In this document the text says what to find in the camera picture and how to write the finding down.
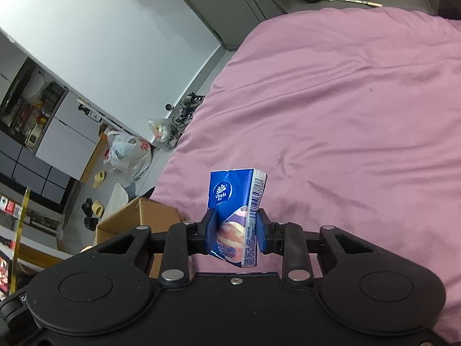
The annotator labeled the blue tissue pack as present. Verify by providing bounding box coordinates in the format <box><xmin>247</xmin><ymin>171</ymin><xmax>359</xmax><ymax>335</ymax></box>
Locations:
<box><xmin>208</xmin><ymin>168</ymin><xmax>267</xmax><ymax>268</ymax></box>

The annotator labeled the cardboard box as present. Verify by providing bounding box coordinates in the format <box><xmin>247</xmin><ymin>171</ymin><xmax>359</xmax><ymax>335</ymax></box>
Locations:
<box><xmin>88</xmin><ymin>205</ymin><xmax>191</xmax><ymax>291</ymax></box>

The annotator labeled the white towel on floor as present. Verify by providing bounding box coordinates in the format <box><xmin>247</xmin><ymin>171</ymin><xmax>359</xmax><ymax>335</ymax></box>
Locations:
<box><xmin>102</xmin><ymin>183</ymin><xmax>129</xmax><ymax>220</ymax></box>

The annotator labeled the large white plastic bag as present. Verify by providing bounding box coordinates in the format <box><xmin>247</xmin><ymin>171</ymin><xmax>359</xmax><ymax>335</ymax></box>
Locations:
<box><xmin>103</xmin><ymin>130</ymin><xmax>152</xmax><ymax>181</ymax></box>

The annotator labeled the small clear trash bag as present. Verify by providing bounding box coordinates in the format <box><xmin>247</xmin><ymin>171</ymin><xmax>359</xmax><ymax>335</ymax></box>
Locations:
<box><xmin>148</xmin><ymin>119</ymin><xmax>180</xmax><ymax>150</ymax></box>

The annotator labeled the yellow slipper near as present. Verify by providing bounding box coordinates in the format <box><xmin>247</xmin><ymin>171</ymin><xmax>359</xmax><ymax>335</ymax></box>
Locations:
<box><xmin>91</xmin><ymin>201</ymin><xmax>105</xmax><ymax>218</ymax></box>

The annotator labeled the yellow slipper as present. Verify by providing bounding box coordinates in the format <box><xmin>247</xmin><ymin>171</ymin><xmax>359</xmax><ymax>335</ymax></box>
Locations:
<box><xmin>92</xmin><ymin>170</ymin><xmax>106</xmax><ymax>189</ymax></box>
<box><xmin>91</xmin><ymin>201</ymin><xmax>105</xmax><ymax>218</ymax></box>

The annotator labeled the black slipper pair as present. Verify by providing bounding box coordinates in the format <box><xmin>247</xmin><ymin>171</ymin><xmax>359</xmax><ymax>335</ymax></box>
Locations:
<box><xmin>81</xmin><ymin>198</ymin><xmax>99</xmax><ymax>231</ymax></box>

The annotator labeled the yellow slipper far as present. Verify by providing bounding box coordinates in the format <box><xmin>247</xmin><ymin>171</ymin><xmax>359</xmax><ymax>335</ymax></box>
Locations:
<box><xmin>92</xmin><ymin>170</ymin><xmax>106</xmax><ymax>189</ymax></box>

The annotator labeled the grey sneaker pair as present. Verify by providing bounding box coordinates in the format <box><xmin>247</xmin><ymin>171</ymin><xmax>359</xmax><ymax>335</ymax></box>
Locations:
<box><xmin>173</xmin><ymin>92</ymin><xmax>205</xmax><ymax>128</ymax></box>

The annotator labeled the pink bed sheet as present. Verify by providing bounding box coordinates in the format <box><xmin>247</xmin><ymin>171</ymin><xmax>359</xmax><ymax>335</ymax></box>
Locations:
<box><xmin>152</xmin><ymin>7</ymin><xmax>460</xmax><ymax>342</ymax></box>

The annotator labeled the white kitchen cabinet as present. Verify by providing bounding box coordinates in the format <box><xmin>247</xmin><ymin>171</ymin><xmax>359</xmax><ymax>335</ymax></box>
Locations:
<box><xmin>35</xmin><ymin>91</ymin><xmax>102</xmax><ymax>180</ymax></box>

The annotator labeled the white round table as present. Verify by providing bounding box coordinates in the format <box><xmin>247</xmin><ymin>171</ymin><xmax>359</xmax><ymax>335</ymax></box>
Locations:
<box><xmin>1</xmin><ymin>187</ymin><xmax>31</xmax><ymax>294</ymax></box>

